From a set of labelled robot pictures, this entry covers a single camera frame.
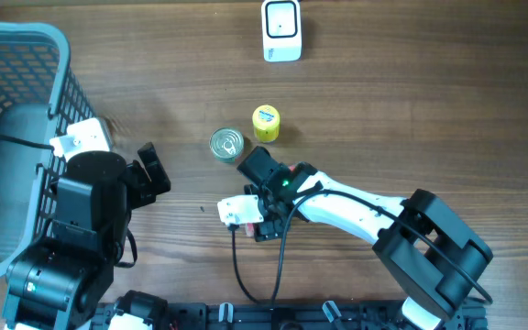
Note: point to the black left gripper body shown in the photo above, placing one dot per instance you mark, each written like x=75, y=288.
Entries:
x=140, y=190

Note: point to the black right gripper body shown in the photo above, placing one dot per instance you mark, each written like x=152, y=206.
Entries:
x=274, y=221

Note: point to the red black snack packet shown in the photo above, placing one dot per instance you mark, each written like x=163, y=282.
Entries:
x=248, y=228

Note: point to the tin can with pull tab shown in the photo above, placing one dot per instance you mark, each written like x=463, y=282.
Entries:
x=226, y=144

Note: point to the yellow candy jar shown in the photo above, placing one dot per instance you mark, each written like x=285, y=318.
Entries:
x=266, y=121

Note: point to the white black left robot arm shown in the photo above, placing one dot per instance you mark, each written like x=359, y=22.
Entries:
x=59, y=279

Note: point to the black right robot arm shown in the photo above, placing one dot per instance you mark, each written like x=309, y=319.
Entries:
x=435, y=257

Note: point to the white barcode scanner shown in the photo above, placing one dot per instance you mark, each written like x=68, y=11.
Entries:
x=281, y=25

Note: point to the grey plastic mesh basket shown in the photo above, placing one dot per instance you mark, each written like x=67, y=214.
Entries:
x=39, y=97

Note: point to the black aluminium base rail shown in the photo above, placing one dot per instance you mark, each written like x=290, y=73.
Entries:
x=139, y=310

